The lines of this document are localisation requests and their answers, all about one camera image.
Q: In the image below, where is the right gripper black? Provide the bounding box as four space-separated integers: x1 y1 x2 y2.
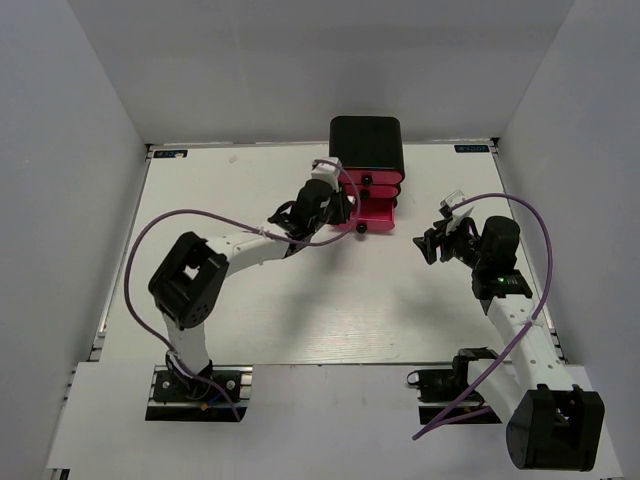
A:
414 214 489 270

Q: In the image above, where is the pink drawer with black knob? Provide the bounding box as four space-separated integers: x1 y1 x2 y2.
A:
347 169 404 186

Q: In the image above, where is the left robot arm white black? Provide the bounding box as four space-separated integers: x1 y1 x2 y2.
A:
148 179 353 399

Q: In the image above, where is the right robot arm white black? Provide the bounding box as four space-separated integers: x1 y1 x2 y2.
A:
413 216 605 472

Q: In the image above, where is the black drawer cabinet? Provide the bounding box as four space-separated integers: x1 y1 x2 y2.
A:
329 115 405 174

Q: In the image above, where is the right corner logo sticker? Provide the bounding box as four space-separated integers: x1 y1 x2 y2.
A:
454 144 491 153

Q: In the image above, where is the corner logo sticker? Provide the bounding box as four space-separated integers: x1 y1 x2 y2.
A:
454 144 491 153
153 149 188 159

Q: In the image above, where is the left corner logo sticker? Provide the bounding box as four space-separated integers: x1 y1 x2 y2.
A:
153 149 188 159

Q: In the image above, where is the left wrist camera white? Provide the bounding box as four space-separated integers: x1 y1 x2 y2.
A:
311 157 342 191

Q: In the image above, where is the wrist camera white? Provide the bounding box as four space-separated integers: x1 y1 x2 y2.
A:
311 157 342 191
440 190 473 235

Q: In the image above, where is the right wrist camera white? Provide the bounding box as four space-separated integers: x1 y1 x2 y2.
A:
440 190 473 235

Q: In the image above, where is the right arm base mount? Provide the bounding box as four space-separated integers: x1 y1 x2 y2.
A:
406 368 488 426

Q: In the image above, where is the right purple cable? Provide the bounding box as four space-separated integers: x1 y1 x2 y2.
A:
412 193 555 441

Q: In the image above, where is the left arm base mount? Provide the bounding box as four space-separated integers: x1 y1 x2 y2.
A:
145 365 253 423

